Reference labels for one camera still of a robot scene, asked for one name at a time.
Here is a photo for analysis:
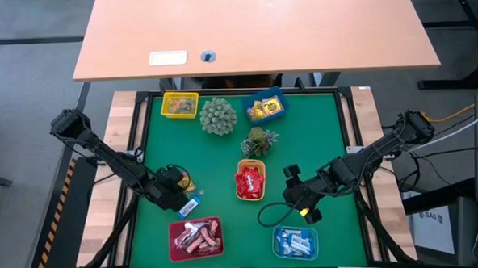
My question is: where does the blue plastic bin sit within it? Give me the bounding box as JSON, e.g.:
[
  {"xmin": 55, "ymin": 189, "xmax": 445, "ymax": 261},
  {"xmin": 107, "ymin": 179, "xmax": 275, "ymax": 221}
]
[{"xmin": 240, "ymin": 85, "xmax": 291, "ymax": 127}]

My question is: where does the beige wooden desk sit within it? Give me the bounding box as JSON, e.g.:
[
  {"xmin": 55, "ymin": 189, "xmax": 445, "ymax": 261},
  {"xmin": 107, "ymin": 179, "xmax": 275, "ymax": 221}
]
[{"xmin": 69, "ymin": 0, "xmax": 442, "ymax": 84}]

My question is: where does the yellow extension cord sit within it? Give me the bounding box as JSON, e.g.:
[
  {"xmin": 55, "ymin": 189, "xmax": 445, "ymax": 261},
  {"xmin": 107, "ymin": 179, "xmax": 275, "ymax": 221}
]
[{"xmin": 421, "ymin": 103, "xmax": 477, "ymax": 125}]

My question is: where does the white cable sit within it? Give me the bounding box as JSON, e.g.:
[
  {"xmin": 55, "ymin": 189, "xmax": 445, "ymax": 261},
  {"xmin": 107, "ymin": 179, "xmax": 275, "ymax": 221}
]
[{"xmin": 411, "ymin": 109, "xmax": 478, "ymax": 152}]

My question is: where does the orange plastic bin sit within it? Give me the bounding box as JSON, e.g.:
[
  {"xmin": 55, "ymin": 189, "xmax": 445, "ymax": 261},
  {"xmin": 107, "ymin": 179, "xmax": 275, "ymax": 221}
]
[{"xmin": 233, "ymin": 157, "xmax": 268, "ymax": 203}]

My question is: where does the black table frame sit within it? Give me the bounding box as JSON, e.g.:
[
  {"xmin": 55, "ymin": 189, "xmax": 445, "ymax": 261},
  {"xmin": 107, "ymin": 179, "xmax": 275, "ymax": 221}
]
[{"xmin": 99, "ymin": 80, "xmax": 391, "ymax": 268}]

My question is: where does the mixed succulent potted plant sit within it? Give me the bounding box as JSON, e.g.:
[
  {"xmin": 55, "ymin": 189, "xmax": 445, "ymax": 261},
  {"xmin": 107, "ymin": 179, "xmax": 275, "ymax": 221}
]
[{"xmin": 240, "ymin": 125, "xmax": 280, "ymax": 159}]

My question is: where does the yellow candy packet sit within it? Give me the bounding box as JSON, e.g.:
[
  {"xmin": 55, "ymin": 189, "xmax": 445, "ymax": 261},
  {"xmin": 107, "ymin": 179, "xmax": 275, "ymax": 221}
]
[
  {"xmin": 248, "ymin": 107, "xmax": 266, "ymax": 122},
  {"xmin": 178, "ymin": 176, "xmax": 196, "ymax": 193}
]

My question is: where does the black yellow hazard tape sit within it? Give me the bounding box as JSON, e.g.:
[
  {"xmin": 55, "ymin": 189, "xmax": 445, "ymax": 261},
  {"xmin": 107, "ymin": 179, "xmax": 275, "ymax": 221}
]
[{"xmin": 31, "ymin": 157, "xmax": 82, "ymax": 268}]

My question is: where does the white cardboard box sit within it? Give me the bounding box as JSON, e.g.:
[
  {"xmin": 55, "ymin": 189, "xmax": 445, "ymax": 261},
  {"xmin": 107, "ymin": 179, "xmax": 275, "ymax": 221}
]
[{"xmin": 409, "ymin": 204, "xmax": 458, "ymax": 258}]

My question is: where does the teal plastic bin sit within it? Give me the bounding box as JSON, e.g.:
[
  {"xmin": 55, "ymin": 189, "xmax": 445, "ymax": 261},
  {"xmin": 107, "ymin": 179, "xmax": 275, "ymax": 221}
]
[{"xmin": 271, "ymin": 223, "xmax": 321, "ymax": 262}]

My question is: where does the round pale green plant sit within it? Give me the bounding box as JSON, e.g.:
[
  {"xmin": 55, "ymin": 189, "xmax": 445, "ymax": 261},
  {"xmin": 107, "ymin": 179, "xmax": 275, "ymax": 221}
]
[{"xmin": 198, "ymin": 96, "xmax": 239, "ymax": 137}]

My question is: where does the white rectangular desk plate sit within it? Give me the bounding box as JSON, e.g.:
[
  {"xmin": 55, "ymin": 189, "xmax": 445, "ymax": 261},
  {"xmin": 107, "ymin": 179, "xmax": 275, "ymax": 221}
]
[{"xmin": 147, "ymin": 50, "xmax": 188, "ymax": 68}]

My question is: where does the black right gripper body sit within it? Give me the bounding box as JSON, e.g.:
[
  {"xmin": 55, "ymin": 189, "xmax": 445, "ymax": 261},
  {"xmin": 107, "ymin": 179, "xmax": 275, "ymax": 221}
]
[{"xmin": 280, "ymin": 162, "xmax": 329, "ymax": 227}]

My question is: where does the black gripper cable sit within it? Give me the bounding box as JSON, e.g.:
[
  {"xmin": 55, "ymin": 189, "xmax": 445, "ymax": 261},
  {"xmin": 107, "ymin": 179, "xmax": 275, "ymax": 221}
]
[{"xmin": 256, "ymin": 200, "xmax": 307, "ymax": 229}]

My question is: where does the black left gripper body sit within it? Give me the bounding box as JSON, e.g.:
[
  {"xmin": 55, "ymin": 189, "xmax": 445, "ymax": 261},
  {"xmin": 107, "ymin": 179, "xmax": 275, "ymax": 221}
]
[{"xmin": 145, "ymin": 164, "xmax": 195, "ymax": 215}]

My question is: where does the red plastic bin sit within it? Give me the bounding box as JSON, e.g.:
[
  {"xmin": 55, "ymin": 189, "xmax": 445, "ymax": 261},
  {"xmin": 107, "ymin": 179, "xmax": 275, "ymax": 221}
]
[{"xmin": 167, "ymin": 216, "xmax": 226, "ymax": 262}]

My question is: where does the round desk cable grommet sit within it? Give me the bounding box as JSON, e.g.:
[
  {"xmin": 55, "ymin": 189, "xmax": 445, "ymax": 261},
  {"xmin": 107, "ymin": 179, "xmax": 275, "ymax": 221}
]
[{"xmin": 199, "ymin": 49, "xmax": 217, "ymax": 64}]

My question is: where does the silver candy bar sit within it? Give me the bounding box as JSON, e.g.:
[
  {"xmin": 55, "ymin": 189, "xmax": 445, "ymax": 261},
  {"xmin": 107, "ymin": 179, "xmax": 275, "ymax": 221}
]
[{"xmin": 181, "ymin": 220, "xmax": 202, "ymax": 234}]

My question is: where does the black desk frame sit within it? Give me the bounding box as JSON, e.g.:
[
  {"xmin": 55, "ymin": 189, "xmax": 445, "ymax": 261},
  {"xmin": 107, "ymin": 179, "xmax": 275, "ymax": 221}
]
[{"xmin": 403, "ymin": 0, "xmax": 478, "ymax": 94}]

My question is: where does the yellow mesh basket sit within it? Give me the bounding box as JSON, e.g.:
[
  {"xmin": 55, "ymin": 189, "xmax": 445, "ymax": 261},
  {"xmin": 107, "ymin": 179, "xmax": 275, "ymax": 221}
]
[{"xmin": 160, "ymin": 90, "xmax": 201, "ymax": 121}]

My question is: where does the black power cable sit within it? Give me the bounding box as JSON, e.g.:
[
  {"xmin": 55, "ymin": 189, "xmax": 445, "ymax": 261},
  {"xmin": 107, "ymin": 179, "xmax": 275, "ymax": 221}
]
[{"xmin": 384, "ymin": 139, "xmax": 478, "ymax": 196}]

